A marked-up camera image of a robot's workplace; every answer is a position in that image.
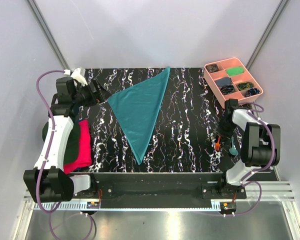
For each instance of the black patterned rolled cloth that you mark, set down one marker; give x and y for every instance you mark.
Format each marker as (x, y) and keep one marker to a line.
(227, 89)

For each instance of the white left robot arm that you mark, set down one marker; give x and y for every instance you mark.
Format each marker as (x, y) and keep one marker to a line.
(47, 182)

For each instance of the blue black rolled cloth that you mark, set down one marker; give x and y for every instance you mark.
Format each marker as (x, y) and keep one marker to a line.
(252, 91)

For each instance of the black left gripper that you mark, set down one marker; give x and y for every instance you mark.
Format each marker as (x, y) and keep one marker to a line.
(93, 97)

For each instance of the grey blue rolled cloth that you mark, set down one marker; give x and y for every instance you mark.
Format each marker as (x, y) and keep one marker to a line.
(223, 81)

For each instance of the aluminium front rail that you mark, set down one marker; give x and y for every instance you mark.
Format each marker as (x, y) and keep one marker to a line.
(199, 189)

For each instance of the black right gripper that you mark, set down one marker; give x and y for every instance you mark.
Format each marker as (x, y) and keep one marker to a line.
(222, 132)

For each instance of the aluminium frame post right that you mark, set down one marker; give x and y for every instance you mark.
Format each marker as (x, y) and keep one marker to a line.
(281, 7)

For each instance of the teal cloth napkin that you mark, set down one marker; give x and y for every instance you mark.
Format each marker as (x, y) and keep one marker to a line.
(136, 110)

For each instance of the yellow black rolled cloth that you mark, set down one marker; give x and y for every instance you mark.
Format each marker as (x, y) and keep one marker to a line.
(245, 86)

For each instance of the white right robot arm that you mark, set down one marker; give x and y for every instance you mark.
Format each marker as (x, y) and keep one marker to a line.
(192, 135)

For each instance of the orange plastic fork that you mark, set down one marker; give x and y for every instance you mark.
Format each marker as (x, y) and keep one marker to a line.
(218, 144)

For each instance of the pink folded cloth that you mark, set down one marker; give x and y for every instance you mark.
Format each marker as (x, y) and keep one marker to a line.
(83, 147)

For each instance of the teal plastic spoon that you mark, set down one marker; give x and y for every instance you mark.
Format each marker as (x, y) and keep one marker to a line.
(233, 151)

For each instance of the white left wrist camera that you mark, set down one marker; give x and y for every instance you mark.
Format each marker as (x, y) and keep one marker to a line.
(78, 74)

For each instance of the aluminium frame post left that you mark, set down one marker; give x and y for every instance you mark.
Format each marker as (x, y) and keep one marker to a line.
(47, 33)

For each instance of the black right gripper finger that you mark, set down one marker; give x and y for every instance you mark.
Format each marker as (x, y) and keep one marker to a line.
(100, 90)
(102, 98)

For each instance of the green rolled cloth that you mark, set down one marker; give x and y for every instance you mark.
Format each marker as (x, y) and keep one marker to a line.
(234, 71)

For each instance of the aluminium frame post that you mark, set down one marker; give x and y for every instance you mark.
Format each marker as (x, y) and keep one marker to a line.
(281, 7)
(47, 33)

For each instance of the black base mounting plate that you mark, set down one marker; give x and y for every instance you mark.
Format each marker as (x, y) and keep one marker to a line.
(157, 202)

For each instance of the dark patterned rolled cloth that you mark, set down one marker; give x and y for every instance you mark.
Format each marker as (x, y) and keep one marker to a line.
(212, 68)

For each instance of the dark green baseball cap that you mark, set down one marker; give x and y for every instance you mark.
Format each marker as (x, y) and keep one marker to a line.
(61, 143)

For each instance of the pink compartment tray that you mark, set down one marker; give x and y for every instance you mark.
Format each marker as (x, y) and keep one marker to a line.
(223, 65)

